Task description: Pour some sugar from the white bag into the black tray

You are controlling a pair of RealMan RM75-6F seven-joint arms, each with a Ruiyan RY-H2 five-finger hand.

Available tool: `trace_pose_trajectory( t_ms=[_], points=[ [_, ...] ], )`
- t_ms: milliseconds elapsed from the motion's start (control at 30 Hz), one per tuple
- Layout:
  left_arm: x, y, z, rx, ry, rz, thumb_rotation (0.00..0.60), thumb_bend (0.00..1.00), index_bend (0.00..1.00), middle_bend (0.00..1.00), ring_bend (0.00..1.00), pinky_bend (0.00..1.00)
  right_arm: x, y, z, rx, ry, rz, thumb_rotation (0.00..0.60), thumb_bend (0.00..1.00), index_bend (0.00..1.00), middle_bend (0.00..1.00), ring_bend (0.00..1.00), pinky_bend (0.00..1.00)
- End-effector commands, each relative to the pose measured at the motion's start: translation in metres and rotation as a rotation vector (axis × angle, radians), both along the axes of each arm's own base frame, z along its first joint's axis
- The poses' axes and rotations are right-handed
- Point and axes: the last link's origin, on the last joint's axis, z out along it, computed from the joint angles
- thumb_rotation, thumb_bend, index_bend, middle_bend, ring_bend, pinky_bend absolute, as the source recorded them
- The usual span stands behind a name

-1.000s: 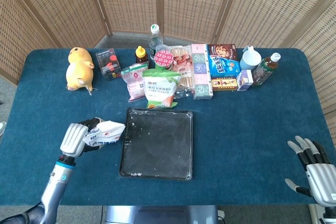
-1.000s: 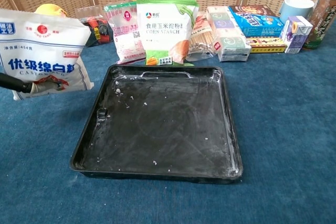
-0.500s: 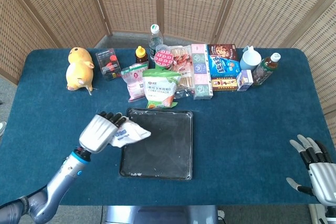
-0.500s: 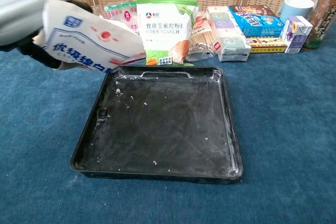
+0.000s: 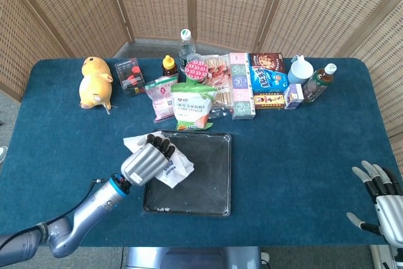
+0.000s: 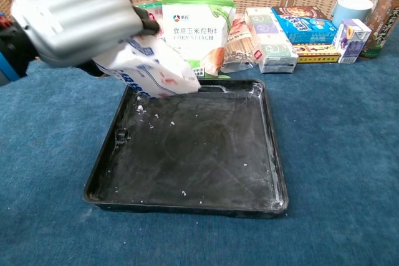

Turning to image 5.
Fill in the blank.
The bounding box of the honey bottle with yellow cap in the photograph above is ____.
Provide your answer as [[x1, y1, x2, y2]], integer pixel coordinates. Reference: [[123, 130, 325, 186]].
[[161, 55, 179, 83]]

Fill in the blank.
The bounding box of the clear water bottle white cap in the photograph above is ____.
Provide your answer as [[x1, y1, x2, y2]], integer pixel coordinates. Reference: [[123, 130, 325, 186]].
[[178, 28, 198, 73]]

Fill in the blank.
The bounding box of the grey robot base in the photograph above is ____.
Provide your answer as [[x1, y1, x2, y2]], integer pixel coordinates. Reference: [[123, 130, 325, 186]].
[[124, 246, 263, 269]]

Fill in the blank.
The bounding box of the blue cookie box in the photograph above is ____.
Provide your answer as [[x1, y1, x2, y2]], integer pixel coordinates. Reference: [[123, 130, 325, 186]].
[[248, 52, 290, 95]]

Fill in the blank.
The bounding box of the black box with red parts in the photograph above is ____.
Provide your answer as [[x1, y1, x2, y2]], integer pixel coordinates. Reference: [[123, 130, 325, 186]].
[[113, 57, 146, 98]]

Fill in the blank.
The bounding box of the yellow plush toy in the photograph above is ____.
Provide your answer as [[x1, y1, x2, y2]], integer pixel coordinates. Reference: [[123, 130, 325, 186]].
[[78, 56, 114, 115]]

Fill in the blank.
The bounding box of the corn starch bag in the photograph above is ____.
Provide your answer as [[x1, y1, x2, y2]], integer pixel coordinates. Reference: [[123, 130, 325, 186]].
[[170, 80, 218, 132]]

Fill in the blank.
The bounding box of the pink zip bag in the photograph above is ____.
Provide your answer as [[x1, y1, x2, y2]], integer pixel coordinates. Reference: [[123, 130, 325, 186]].
[[144, 76, 179, 123]]

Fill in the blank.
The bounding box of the light blue pitcher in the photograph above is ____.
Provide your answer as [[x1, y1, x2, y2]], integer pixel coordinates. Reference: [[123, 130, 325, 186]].
[[287, 54, 314, 86]]

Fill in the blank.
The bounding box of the cup with red patterned lid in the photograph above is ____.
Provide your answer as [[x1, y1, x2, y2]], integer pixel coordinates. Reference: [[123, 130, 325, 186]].
[[184, 53, 208, 86]]

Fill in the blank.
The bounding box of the small white purple box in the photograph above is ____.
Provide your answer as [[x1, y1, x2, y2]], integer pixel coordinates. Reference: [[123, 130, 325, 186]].
[[283, 83, 305, 111]]

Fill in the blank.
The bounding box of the small yellow red box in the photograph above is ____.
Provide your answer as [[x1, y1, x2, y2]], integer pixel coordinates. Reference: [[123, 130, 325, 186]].
[[253, 91, 287, 110]]

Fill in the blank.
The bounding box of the long pink green box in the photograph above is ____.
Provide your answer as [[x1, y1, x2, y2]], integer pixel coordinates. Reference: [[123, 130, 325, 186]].
[[229, 52, 256, 121]]

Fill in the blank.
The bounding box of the biscuit stick package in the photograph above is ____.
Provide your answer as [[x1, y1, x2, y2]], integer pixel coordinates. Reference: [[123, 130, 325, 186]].
[[203, 54, 234, 109]]

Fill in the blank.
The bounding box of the black baking tray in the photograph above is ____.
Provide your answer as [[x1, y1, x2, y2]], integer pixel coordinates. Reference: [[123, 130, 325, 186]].
[[143, 129, 232, 217]]

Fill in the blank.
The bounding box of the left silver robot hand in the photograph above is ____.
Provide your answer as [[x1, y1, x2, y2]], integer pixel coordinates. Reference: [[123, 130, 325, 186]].
[[120, 133, 177, 187]]

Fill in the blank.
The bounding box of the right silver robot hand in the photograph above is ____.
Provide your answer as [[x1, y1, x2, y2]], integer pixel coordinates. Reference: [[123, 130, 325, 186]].
[[346, 160, 403, 248]]

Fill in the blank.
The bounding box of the blue felt table cover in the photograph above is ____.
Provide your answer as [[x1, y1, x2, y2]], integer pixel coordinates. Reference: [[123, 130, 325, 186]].
[[0, 57, 399, 248]]

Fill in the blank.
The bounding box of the tea bottle with white cap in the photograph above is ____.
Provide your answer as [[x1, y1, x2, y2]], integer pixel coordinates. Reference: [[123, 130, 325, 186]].
[[302, 63, 338, 105]]

